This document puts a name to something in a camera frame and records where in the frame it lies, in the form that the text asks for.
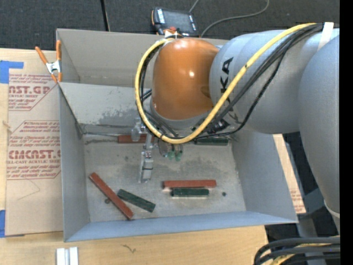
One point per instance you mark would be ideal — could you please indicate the pale grey metal gripper finger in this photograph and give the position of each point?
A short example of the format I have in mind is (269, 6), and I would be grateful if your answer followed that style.
(149, 167)
(141, 172)

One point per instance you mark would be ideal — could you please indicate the red-brown flat block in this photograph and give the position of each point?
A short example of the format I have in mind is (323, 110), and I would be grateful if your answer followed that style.
(190, 183)
(111, 195)
(125, 138)

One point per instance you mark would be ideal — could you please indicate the grey metal bin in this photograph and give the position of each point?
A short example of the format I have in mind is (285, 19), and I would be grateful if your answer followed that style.
(176, 225)

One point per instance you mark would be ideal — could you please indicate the black cylinder on white bracket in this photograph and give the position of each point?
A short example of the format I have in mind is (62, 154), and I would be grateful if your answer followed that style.
(219, 127)

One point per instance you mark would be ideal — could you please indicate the dark green flat block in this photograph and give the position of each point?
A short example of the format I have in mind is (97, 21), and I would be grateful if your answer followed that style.
(136, 200)
(190, 192)
(212, 141)

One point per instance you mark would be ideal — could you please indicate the brown cardboard board, red print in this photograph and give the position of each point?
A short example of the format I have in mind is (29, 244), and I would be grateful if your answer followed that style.
(33, 197)

